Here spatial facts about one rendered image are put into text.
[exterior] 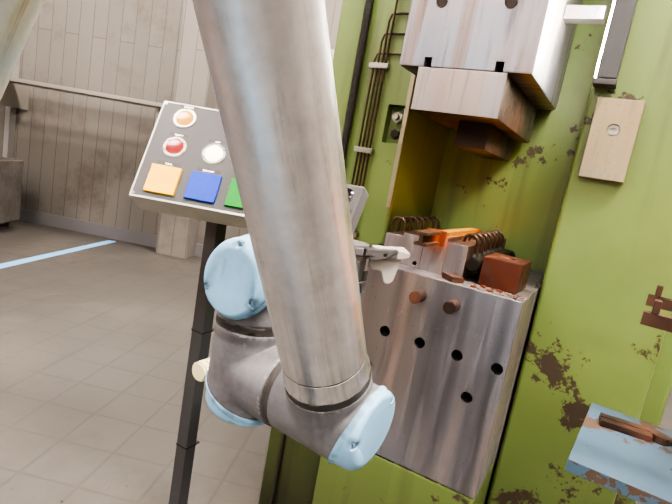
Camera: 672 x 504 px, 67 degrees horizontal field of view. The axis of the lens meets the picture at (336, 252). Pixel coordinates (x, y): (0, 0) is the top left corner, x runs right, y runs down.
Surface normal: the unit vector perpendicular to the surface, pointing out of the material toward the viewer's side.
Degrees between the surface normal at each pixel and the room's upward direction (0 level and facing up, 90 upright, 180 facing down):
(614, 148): 90
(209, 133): 60
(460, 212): 90
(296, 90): 103
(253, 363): 48
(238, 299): 85
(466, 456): 90
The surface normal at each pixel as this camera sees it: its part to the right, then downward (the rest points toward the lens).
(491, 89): -0.49, 0.07
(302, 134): 0.41, 0.44
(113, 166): -0.13, 0.15
